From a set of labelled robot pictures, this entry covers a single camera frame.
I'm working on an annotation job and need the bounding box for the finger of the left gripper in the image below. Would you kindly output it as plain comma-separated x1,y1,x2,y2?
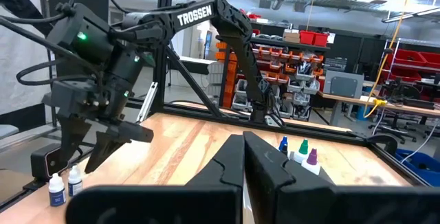
56,115,93,170
84,120,155,175

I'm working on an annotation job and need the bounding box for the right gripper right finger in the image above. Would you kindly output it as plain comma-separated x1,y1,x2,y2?
242,131,440,224

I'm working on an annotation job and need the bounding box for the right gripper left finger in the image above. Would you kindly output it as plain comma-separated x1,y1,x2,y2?
65,133,245,224

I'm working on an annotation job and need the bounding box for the large blue-cap food coloring bottle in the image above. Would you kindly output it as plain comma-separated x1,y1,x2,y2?
278,135,289,153

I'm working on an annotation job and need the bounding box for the large purple-cap food coloring bottle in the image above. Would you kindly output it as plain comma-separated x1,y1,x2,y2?
300,148,322,176

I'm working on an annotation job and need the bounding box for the small dark blue dropper bottle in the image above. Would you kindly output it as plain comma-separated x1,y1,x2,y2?
67,164,83,197

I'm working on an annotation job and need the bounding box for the large green-cap food coloring bottle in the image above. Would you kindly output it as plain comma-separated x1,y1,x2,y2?
292,138,310,165

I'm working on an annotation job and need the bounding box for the storage rack with orange bins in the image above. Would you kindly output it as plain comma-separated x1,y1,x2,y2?
215,36,326,120

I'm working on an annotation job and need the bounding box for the grey equipment box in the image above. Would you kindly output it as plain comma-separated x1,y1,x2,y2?
322,69,365,100

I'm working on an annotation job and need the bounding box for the black office chair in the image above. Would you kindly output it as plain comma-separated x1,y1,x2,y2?
368,113,417,144

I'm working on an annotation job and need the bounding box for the blue storage bin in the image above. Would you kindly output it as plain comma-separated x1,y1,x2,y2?
394,148,440,188

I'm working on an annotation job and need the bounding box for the wooden workbench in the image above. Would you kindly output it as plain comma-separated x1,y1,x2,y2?
318,91,440,118

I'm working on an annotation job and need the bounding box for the red storage bin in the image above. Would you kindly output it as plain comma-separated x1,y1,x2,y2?
313,32,330,48
298,30,316,46

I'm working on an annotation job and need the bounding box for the black table-level camera box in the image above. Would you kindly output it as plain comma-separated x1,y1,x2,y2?
30,143,72,183

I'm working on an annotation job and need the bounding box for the silver metal bracket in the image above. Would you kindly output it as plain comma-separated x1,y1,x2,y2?
136,81,159,124

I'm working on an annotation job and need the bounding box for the yellow cord at workbench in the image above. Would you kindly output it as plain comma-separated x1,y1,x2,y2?
363,0,415,119

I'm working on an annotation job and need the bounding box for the white cable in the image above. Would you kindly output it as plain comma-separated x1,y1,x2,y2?
400,120,440,165

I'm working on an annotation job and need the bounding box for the wire rack with red bins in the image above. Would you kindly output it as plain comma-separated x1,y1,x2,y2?
384,38,440,84

